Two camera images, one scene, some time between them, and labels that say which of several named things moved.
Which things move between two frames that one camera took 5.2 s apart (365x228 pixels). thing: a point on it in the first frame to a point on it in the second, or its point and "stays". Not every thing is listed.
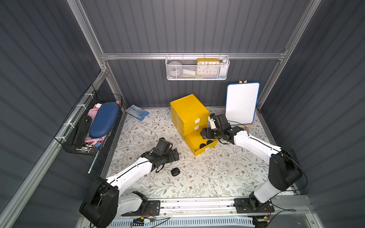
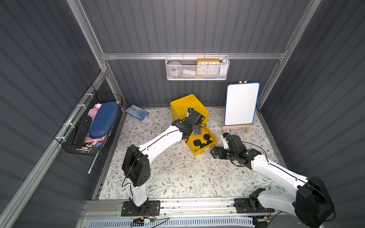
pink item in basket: (92, 112) stays
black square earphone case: (175, 172) to (197, 142)
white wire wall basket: (197, 67) stays
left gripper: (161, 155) to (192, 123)
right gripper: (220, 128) to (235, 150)
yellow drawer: (197, 144) stays
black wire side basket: (91, 126) stays
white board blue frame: (241, 102) stays
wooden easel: (245, 126) stays
